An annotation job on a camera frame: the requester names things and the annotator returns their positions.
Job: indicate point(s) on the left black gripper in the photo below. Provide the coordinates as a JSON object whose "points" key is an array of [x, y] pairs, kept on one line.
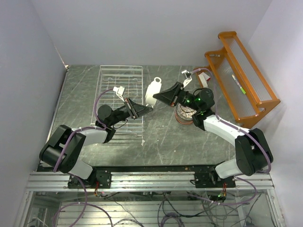
{"points": [[137, 110]]}

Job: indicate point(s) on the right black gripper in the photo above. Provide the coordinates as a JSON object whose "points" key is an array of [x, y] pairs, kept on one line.
{"points": [[172, 95]]}

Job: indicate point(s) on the white handled soup bowl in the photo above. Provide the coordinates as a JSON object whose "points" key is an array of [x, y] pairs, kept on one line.
{"points": [[153, 88]]}

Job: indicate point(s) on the beige patterned bowl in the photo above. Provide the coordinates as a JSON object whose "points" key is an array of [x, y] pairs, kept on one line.
{"points": [[184, 113]]}

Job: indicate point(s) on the white wire dish rack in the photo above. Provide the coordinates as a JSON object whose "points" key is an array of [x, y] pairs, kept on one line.
{"points": [[131, 78]]}

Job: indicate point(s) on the red patterned bowl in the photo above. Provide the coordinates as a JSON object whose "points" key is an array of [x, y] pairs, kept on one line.
{"points": [[183, 121]]}

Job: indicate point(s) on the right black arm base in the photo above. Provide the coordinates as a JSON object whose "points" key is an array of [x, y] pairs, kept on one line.
{"points": [[210, 179]]}

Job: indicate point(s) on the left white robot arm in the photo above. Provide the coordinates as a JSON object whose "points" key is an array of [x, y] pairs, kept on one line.
{"points": [[63, 148]]}

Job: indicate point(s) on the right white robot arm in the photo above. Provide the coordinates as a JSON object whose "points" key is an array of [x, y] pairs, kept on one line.
{"points": [[252, 152]]}

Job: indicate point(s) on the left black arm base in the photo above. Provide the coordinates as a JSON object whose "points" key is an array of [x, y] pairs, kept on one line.
{"points": [[99, 178]]}

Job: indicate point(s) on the orange wooden shelf rack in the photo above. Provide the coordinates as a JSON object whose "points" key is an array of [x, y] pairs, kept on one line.
{"points": [[234, 59]]}

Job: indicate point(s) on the white red eraser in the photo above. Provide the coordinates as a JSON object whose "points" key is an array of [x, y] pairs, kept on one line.
{"points": [[204, 78]]}

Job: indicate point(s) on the green tipped marker pen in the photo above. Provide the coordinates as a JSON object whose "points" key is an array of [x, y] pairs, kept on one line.
{"points": [[238, 84]]}

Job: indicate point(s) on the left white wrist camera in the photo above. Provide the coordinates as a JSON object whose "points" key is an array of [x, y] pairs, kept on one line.
{"points": [[119, 91]]}

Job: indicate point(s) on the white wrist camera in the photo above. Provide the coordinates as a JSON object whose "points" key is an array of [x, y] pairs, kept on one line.
{"points": [[188, 77], [119, 91]]}

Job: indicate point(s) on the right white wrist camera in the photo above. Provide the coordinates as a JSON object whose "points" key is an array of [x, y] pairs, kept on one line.
{"points": [[188, 77]]}

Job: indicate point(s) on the aluminium mounting rail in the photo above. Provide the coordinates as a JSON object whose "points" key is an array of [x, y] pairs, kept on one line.
{"points": [[145, 182]]}

